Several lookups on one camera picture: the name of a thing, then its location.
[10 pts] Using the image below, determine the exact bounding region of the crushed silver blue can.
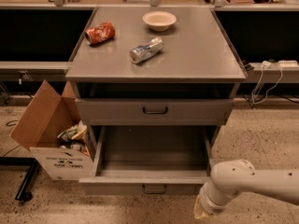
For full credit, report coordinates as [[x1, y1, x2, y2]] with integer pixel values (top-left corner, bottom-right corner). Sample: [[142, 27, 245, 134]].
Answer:
[[129, 37, 164, 64]]

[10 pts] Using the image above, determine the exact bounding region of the trash in cardboard box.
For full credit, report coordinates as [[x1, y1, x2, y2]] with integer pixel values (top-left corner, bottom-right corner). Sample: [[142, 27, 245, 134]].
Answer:
[[57, 121, 90, 156]]

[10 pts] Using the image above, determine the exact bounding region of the grey drawer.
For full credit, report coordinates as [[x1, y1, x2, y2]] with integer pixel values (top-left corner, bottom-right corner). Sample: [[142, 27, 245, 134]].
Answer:
[[79, 126, 213, 195], [76, 98, 234, 126]]

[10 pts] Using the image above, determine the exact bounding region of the crushed orange soda can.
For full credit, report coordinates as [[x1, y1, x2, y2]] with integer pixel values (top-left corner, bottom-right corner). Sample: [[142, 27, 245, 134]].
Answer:
[[85, 21, 115, 46]]

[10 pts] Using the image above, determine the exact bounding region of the white power adapter with cable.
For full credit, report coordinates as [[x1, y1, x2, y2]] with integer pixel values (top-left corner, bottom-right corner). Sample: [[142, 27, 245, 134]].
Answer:
[[250, 61, 271, 106]]

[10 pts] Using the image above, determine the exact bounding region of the black table leg base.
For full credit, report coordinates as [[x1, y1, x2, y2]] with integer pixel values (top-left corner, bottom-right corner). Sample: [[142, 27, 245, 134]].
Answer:
[[0, 157, 39, 203]]

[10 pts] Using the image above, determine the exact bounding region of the open cardboard box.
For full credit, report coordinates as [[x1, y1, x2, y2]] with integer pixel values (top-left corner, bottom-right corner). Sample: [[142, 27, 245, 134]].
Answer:
[[10, 80, 93, 180]]

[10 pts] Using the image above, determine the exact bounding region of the grey drawer cabinet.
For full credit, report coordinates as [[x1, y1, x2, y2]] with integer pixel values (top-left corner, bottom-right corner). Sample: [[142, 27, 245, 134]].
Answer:
[[66, 6, 245, 140]]

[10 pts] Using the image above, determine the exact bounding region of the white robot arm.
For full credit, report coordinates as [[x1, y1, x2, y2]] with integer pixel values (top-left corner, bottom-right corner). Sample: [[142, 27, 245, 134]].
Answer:
[[193, 160, 299, 219]]

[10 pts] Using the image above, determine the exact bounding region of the grey top drawer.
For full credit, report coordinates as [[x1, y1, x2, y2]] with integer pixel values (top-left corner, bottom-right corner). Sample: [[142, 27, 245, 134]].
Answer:
[[76, 98, 234, 126]]

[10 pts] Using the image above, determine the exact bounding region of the white power strip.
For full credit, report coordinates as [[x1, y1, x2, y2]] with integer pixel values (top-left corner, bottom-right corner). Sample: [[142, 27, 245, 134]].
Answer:
[[278, 60, 298, 68]]

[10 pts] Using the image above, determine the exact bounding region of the white paper bowl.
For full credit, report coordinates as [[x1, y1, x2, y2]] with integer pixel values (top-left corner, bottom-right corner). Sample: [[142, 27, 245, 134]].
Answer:
[[142, 11, 177, 32]]

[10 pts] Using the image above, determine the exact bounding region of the long workbench shelf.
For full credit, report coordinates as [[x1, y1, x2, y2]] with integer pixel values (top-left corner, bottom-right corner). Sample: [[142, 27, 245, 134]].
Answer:
[[0, 62, 72, 81]]

